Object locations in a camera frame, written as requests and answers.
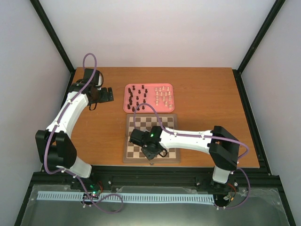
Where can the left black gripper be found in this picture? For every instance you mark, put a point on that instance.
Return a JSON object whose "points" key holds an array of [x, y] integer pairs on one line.
{"points": [[106, 96]]}

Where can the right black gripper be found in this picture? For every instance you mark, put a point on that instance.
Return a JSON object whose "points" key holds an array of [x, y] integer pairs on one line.
{"points": [[148, 155]]}

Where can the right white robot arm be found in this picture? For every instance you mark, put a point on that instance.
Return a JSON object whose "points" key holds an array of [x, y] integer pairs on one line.
{"points": [[222, 146]]}

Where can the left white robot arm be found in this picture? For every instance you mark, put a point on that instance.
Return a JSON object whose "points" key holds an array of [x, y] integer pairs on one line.
{"points": [[54, 144]]}

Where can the wooden chess board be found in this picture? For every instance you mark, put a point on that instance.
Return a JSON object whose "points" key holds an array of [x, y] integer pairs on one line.
{"points": [[144, 122]]}

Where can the pink plastic tray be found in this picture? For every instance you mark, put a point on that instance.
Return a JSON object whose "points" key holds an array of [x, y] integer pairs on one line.
{"points": [[159, 95]]}

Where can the black aluminium frame base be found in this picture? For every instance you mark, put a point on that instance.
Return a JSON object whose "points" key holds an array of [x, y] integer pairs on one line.
{"points": [[160, 176]]}

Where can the light blue cable duct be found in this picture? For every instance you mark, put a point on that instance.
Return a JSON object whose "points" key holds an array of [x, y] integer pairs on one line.
{"points": [[127, 197]]}

